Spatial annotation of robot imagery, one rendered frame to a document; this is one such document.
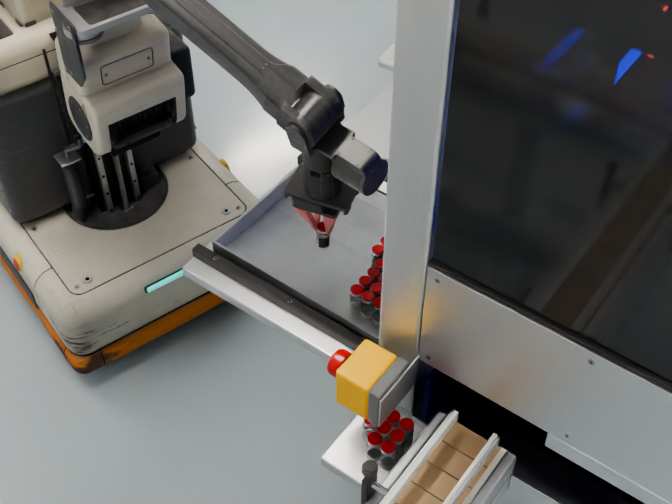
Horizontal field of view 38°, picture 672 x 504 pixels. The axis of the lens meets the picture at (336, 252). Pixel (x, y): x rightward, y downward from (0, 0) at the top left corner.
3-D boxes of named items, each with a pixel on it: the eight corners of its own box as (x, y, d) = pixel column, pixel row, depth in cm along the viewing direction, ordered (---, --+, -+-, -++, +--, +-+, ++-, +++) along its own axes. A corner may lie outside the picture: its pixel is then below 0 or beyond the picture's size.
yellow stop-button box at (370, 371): (407, 392, 135) (410, 361, 129) (377, 428, 131) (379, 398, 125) (362, 366, 138) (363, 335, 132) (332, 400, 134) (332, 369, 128)
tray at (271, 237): (469, 254, 163) (471, 240, 160) (379, 354, 149) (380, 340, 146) (309, 171, 177) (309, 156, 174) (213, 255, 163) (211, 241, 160)
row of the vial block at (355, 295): (420, 248, 164) (422, 229, 160) (357, 315, 154) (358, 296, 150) (410, 242, 164) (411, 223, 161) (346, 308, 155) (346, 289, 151)
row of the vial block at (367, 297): (431, 254, 163) (434, 235, 159) (369, 321, 153) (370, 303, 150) (421, 248, 164) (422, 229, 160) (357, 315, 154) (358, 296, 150)
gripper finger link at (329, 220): (335, 251, 150) (335, 210, 143) (292, 239, 152) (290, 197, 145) (350, 221, 154) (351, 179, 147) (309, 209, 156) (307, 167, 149)
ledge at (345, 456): (451, 450, 140) (452, 443, 138) (401, 517, 133) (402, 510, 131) (372, 402, 145) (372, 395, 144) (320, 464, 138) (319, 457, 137)
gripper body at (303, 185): (346, 218, 144) (347, 183, 138) (283, 200, 146) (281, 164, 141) (362, 189, 148) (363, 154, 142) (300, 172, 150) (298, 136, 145)
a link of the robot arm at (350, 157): (322, 79, 134) (282, 122, 131) (388, 115, 129) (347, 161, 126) (336, 130, 144) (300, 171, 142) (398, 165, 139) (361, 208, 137)
